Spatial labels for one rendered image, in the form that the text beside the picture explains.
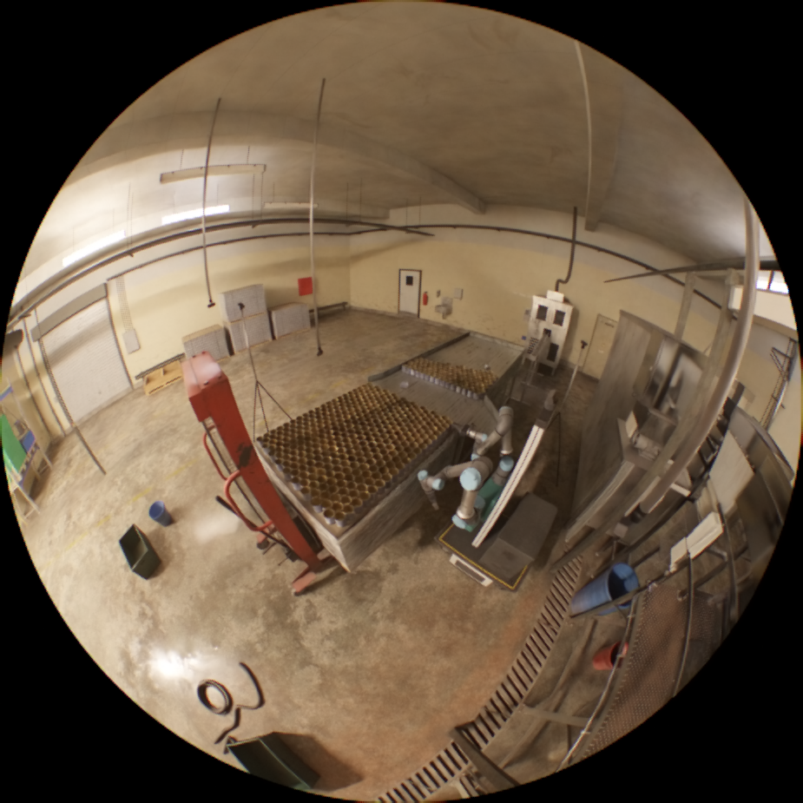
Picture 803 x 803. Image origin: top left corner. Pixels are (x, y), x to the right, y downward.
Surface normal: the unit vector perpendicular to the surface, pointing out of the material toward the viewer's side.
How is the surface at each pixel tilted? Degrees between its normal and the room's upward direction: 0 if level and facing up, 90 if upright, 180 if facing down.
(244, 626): 0
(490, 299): 90
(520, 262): 90
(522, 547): 0
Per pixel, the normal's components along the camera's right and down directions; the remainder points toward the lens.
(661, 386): -0.62, 0.41
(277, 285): 0.78, 0.36
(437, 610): 0.03, -0.84
